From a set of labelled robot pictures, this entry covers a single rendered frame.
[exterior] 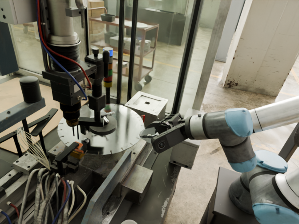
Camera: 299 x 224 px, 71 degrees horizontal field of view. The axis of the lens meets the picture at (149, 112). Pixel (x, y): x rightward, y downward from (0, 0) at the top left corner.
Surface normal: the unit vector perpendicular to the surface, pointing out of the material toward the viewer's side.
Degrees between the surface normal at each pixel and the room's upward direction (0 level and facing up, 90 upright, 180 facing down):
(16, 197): 90
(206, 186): 0
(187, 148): 90
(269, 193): 69
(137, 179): 0
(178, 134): 63
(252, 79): 90
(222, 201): 0
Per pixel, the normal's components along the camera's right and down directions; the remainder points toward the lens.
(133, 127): 0.11, -0.83
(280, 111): -0.51, -0.20
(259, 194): -0.84, -0.52
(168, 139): 0.37, 0.11
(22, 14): 0.92, 0.29
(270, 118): -0.43, 0.12
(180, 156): -0.37, 0.48
